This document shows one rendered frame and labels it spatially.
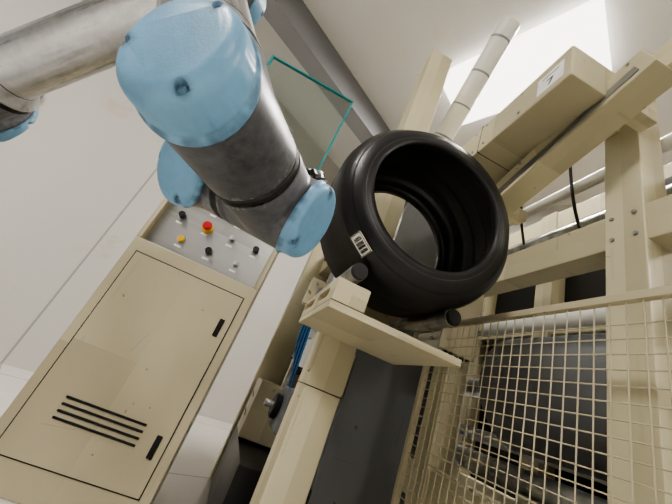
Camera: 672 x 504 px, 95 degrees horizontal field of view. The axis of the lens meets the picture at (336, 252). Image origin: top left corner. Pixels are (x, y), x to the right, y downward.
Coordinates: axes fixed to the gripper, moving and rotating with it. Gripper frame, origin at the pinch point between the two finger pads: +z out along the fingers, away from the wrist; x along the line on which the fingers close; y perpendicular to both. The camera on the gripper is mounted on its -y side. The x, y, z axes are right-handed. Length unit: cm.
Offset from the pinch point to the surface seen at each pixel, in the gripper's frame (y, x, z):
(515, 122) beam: -14, 47, 65
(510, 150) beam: -7, 44, 75
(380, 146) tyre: -11.6, 9.1, 24.9
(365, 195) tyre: 2.1, 4.0, 15.3
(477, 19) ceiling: -147, 66, 230
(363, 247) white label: 15.2, 1.3, 10.9
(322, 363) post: 48, -30, 26
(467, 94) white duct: -61, 39, 146
